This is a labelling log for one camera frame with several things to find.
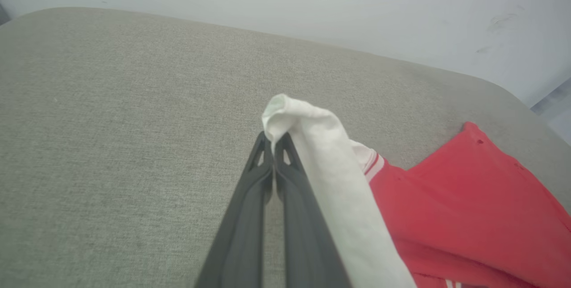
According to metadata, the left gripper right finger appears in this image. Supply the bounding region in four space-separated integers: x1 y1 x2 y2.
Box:
273 132 353 288

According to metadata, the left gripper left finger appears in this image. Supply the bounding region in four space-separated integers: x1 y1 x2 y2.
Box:
194 131 274 288

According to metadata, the red garment with white trim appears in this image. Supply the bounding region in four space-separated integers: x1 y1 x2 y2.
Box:
261 94 571 288

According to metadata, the grey fabric sofa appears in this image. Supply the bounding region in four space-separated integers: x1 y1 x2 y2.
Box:
0 7 571 288

